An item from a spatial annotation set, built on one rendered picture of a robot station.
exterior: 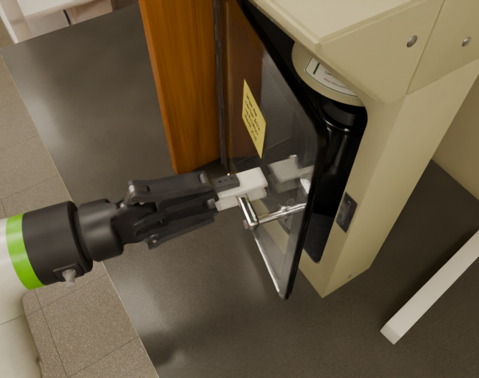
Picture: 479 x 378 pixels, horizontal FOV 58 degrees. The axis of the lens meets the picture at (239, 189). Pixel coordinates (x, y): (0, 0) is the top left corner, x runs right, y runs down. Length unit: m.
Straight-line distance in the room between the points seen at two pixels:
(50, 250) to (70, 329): 1.34
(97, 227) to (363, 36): 0.36
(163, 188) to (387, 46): 0.30
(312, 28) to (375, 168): 0.23
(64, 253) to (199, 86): 0.39
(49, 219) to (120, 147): 0.48
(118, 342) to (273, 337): 1.10
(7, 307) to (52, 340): 1.31
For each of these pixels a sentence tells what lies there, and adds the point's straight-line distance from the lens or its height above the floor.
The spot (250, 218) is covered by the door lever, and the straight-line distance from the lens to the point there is 0.55.
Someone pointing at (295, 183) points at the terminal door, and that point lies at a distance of 0.48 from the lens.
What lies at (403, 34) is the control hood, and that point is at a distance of 0.35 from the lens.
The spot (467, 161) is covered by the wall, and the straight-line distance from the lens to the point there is 1.02.
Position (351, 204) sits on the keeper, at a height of 1.23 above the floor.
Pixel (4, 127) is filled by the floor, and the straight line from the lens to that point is 2.61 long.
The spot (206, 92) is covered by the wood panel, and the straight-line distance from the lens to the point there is 0.80.
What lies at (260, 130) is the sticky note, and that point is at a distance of 0.56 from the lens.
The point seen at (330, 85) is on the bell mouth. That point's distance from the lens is 0.53.
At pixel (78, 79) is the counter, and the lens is 1.20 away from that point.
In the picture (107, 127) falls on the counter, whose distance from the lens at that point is 1.05.
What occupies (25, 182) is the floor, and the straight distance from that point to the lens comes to 2.31.
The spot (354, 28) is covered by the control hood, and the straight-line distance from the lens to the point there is 0.30.
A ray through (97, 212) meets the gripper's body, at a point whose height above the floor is 1.24.
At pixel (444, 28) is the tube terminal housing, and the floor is 1.47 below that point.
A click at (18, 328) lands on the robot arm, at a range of 0.58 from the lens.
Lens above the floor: 1.67
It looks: 55 degrees down
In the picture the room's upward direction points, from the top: straight up
